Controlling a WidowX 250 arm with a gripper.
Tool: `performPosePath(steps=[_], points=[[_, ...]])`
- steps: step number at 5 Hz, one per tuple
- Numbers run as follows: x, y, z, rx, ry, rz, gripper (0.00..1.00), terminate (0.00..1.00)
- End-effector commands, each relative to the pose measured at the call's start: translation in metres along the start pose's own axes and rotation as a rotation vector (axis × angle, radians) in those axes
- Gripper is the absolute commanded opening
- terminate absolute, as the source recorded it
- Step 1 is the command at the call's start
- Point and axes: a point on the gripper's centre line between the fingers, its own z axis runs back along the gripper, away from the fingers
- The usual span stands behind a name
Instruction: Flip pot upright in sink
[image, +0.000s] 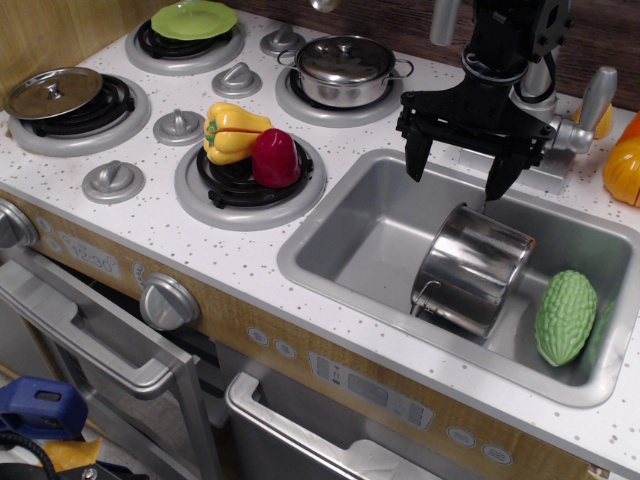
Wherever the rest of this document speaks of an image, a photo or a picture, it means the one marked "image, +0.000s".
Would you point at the yellow bell pepper toy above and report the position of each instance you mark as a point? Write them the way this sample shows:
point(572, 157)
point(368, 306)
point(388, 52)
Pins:
point(231, 132)

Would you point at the orange pumpkin toy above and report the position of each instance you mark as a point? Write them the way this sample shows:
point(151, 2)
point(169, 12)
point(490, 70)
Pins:
point(621, 171)

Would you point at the burner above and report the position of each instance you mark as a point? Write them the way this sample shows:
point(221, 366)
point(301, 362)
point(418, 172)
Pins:
point(314, 114)
point(228, 197)
point(151, 52)
point(118, 113)

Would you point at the green bitter gourd toy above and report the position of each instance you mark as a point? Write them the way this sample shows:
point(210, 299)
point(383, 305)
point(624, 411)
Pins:
point(565, 317)

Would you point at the silver faucet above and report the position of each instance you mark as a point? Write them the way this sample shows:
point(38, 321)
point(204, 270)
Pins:
point(572, 137)

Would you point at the silver stove knob upper middle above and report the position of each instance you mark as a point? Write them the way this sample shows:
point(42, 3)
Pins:
point(239, 81)

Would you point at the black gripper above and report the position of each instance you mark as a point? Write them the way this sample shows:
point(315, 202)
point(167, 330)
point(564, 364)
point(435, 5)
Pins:
point(477, 114)

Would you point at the blue clamp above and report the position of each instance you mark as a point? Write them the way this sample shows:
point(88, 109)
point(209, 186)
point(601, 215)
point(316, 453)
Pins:
point(39, 408)

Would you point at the steel pot with lid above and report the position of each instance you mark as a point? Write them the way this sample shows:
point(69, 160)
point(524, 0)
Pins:
point(344, 71)

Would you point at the green plate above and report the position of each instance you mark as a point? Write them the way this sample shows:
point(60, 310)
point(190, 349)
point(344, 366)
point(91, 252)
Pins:
point(194, 20)

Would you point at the yellow toy behind faucet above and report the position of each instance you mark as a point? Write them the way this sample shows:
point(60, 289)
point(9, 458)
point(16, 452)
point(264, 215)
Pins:
point(605, 124)

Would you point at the silver oven knob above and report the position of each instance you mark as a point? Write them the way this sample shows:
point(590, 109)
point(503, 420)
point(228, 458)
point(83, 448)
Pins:
point(165, 304)
point(16, 228)

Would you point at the silver stove knob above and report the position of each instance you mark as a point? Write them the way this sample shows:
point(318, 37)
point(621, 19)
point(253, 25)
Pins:
point(179, 128)
point(282, 41)
point(113, 182)
point(239, 81)

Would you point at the silver oven knob left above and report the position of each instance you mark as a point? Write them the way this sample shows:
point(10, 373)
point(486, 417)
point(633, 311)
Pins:
point(16, 228)

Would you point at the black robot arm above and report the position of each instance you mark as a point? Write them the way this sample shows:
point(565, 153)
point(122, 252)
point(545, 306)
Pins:
point(508, 32)

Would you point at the front left burner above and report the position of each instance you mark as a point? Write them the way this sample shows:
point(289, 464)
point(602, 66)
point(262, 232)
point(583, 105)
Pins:
point(118, 113)

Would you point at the grey sink basin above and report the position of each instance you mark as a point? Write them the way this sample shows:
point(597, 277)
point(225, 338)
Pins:
point(365, 241)

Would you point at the silver stove knob front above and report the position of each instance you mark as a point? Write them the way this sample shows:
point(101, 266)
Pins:
point(113, 182)

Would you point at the silver oven knob right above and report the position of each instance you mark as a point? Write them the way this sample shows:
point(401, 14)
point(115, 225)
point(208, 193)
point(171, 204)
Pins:
point(165, 304)

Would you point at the back left burner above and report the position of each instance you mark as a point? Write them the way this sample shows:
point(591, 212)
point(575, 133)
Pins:
point(151, 52)

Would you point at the steel pot lid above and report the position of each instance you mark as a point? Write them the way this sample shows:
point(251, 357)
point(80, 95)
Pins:
point(53, 93)

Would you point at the silver faucet handle left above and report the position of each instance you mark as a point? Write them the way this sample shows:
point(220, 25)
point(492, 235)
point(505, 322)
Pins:
point(444, 21)

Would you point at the red bell pepper toy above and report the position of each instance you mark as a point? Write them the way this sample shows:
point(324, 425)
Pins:
point(275, 161)

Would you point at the silver stove knob centre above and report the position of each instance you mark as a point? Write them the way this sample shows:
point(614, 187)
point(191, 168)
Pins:
point(179, 128)

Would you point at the front right burner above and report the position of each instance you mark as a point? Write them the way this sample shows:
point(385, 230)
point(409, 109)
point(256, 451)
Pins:
point(228, 197)

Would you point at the back right burner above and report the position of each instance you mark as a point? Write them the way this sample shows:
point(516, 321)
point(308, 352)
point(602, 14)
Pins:
point(314, 114)

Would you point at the oven door with handle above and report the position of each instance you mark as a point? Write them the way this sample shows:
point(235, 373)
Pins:
point(141, 390)

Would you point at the dishwasher door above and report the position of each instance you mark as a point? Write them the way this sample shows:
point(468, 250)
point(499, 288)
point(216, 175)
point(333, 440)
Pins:
point(275, 447)

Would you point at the silver stove knob top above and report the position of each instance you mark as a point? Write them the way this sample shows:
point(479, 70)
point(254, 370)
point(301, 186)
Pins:
point(282, 41)

